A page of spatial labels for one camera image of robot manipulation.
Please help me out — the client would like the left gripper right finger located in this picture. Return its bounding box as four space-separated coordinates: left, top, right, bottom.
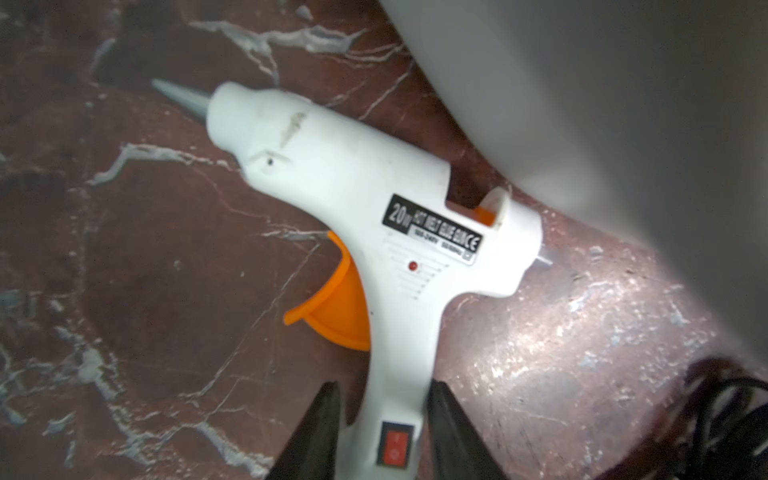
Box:
426 380 508 480

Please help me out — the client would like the small white glue gun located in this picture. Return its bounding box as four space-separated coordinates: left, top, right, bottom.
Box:
153 79 543 479

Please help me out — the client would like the grey plastic storage box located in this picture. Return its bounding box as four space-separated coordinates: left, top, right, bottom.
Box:
383 1 767 356

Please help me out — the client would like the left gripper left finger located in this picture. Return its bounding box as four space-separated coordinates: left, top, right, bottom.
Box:
265 382 341 480

